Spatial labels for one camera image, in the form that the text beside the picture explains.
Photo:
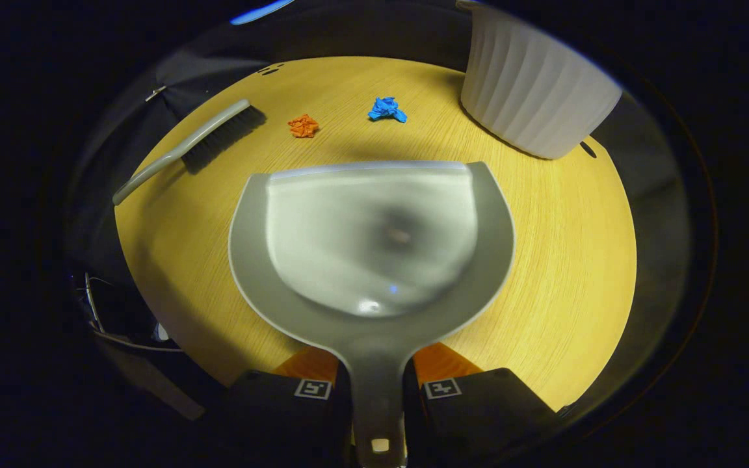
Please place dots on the small grey broom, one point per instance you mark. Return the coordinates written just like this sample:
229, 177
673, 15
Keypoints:
173, 153

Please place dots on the blue paper scrap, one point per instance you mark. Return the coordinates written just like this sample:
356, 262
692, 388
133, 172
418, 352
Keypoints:
386, 109

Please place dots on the white cloth clip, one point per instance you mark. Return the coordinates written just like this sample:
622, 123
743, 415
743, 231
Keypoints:
155, 93

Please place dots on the grey dustpan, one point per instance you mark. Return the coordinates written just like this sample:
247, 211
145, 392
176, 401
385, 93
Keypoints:
374, 247

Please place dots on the wooden desktop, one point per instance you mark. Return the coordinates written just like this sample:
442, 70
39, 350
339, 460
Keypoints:
576, 260

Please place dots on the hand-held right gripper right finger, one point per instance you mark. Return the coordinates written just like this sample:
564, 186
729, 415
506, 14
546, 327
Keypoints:
478, 416

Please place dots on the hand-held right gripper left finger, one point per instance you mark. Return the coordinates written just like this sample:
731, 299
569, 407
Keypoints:
270, 416

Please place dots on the black backdrop cloth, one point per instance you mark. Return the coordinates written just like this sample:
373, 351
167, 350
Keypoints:
348, 32

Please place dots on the white ribbed garbage bin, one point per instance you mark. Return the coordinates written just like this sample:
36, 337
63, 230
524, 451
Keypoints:
530, 91

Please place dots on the orange paper scrap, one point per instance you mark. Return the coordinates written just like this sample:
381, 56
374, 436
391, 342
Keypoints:
303, 126

